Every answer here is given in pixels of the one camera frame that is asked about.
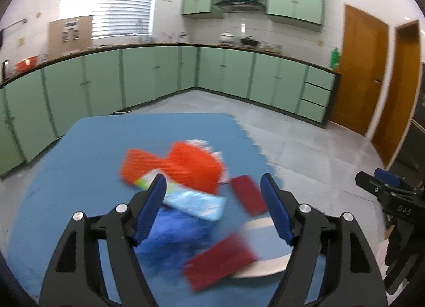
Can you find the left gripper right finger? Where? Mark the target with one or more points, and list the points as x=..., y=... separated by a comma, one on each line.
x=351, y=275

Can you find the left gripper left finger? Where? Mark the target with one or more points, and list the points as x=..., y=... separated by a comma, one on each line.
x=74, y=276

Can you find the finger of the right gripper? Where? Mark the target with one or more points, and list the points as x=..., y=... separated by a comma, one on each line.
x=372, y=185
x=387, y=178

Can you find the blue white paper bowl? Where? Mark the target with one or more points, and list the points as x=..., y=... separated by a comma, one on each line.
x=272, y=252

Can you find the blue plastic bag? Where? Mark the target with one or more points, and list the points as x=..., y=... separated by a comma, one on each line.
x=175, y=238

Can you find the dark red sponge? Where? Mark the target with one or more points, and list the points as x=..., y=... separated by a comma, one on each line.
x=248, y=194

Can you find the dark red cloth pad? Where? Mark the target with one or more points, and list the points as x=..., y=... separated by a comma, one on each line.
x=225, y=258

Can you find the light blue snack packet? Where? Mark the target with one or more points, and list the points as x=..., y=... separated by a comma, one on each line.
x=198, y=204

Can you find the pink white wrapper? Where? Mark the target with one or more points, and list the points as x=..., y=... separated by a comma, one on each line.
x=203, y=145

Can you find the orange mesh bag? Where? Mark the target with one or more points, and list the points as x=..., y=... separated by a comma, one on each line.
x=185, y=164

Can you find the green white wrapper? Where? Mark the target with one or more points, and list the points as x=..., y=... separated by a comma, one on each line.
x=145, y=181

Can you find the green lower kitchen cabinets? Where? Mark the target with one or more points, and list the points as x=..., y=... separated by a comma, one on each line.
x=40, y=105

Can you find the black glass cabinet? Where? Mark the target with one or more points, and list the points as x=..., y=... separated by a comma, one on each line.
x=410, y=158

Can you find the wooden door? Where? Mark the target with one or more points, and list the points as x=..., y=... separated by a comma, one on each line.
x=362, y=68
x=402, y=93

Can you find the blue foam table mat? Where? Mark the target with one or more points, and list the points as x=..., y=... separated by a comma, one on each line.
x=82, y=173

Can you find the green bottle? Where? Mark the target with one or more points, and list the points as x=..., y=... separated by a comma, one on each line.
x=335, y=58

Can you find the black wok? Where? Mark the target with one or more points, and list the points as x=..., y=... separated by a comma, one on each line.
x=249, y=41

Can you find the white cooking pot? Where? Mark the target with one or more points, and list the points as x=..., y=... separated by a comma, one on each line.
x=227, y=38

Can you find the electric kettle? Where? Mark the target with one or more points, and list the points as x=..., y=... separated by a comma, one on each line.
x=4, y=70

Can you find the orange basin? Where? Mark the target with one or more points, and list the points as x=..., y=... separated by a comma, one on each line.
x=26, y=64

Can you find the range hood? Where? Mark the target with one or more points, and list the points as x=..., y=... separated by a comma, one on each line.
x=241, y=6

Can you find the brown cardboard box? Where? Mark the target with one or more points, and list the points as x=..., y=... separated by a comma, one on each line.
x=69, y=35

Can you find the sink faucet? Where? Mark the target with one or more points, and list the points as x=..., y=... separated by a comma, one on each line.
x=140, y=30

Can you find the wall towel rail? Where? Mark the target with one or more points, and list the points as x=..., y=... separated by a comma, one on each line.
x=22, y=21

